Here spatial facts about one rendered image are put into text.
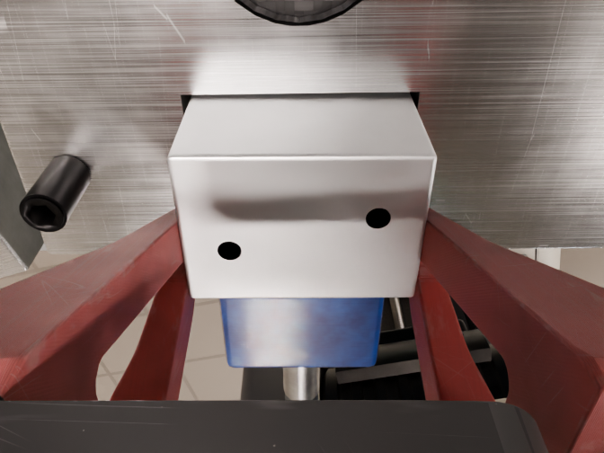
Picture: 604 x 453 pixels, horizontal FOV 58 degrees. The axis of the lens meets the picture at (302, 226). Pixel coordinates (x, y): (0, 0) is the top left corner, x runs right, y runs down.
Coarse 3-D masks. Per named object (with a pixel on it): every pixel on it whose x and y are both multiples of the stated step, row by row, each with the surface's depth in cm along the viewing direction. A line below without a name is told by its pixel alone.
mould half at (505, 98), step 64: (0, 0) 11; (64, 0) 11; (128, 0) 11; (192, 0) 11; (384, 0) 11; (448, 0) 11; (512, 0) 11; (576, 0) 11; (0, 64) 12; (64, 64) 12; (128, 64) 12; (192, 64) 12; (256, 64) 12; (320, 64) 12; (384, 64) 12; (448, 64) 12; (512, 64) 12; (576, 64) 12; (64, 128) 12; (128, 128) 13; (448, 128) 13; (512, 128) 13; (576, 128) 13; (128, 192) 14; (448, 192) 14; (512, 192) 14; (576, 192) 14
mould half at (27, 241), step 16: (0, 128) 20; (0, 144) 20; (0, 160) 20; (0, 176) 20; (16, 176) 20; (0, 192) 19; (16, 192) 20; (0, 208) 19; (16, 208) 20; (0, 224) 19; (16, 224) 20; (0, 240) 19; (16, 240) 20; (32, 240) 20; (0, 256) 19; (16, 256) 19; (32, 256) 20; (0, 272) 20; (16, 272) 20
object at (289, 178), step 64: (192, 128) 11; (256, 128) 11; (320, 128) 11; (384, 128) 11; (192, 192) 10; (256, 192) 10; (320, 192) 10; (384, 192) 10; (192, 256) 11; (256, 256) 11; (320, 256) 11; (384, 256) 11; (256, 320) 14; (320, 320) 14
